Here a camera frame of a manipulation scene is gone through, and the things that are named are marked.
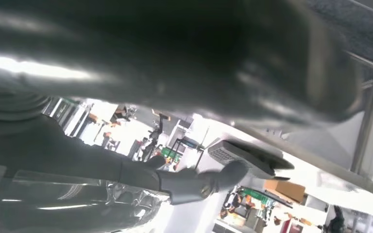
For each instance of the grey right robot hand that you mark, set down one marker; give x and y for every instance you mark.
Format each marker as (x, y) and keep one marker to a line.
(61, 151)

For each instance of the stainless steel workbench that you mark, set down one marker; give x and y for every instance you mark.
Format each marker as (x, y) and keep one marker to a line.
(302, 157)

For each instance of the clear plastic film wrap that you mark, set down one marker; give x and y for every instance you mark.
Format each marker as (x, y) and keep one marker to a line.
(61, 205)

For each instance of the brown cardboard box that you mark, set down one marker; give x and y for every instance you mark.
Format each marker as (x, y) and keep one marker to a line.
(284, 191)

